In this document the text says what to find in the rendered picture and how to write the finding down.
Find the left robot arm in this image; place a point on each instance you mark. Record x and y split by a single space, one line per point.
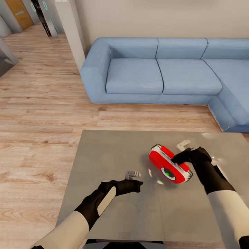
71 232

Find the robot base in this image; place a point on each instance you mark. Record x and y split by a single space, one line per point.
92 244

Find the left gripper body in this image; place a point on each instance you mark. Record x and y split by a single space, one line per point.
131 186

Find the coffee table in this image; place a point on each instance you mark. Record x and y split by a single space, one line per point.
162 210

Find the sofa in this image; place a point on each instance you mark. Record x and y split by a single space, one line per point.
212 72

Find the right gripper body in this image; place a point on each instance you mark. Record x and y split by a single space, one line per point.
180 158

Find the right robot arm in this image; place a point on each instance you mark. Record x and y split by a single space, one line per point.
231 213

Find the radio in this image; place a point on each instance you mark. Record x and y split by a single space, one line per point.
161 157

